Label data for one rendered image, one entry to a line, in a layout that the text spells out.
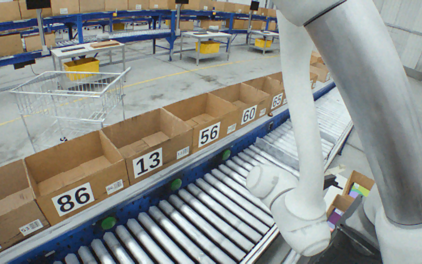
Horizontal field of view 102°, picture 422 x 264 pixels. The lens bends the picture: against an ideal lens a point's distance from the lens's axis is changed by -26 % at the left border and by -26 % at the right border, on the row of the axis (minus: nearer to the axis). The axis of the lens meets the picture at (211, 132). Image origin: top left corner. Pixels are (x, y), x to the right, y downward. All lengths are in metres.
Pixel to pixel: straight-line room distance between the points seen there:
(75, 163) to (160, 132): 0.54
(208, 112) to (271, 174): 1.08
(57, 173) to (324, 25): 1.21
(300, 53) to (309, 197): 0.30
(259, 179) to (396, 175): 0.34
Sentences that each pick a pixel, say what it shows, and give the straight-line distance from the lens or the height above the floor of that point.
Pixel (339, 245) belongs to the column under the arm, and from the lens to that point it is 0.81.
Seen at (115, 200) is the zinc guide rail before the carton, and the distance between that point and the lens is 1.03.
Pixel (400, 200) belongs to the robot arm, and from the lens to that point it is 0.42.
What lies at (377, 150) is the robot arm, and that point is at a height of 1.51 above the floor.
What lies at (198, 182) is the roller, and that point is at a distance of 1.29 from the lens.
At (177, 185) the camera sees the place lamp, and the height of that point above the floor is 0.82.
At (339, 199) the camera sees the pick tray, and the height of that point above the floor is 0.82.
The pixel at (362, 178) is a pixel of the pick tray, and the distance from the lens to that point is 1.64.
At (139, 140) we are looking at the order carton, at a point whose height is 0.88.
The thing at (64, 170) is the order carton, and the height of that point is 0.89.
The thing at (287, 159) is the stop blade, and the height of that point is 0.77.
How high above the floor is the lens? 1.66
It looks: 33 degrees down
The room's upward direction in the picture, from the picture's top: 7 degrees clockwise
